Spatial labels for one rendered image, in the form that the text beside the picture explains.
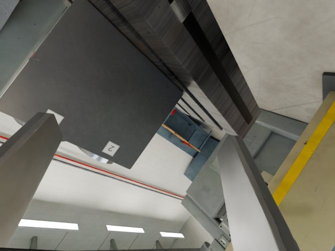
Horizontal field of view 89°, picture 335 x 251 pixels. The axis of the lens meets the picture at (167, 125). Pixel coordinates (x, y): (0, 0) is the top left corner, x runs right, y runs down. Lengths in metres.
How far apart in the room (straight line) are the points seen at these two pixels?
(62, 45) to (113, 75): 0.08
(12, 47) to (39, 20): 0.11
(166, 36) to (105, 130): 0.18
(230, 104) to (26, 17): 0.59
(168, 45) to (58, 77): 0.16
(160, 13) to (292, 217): 1.42
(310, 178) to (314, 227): 0.29
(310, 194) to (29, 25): 1.62
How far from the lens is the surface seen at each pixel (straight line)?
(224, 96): 0.32
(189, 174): 7.38
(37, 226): 5.18
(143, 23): 0.23
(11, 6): 0.62
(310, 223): 1.48
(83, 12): 0.30
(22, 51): 0.68
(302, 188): 1.51
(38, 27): 0.68
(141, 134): 0.33
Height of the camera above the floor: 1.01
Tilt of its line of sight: 2 degrees down
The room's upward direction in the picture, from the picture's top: 145 degrees counter-clockwise
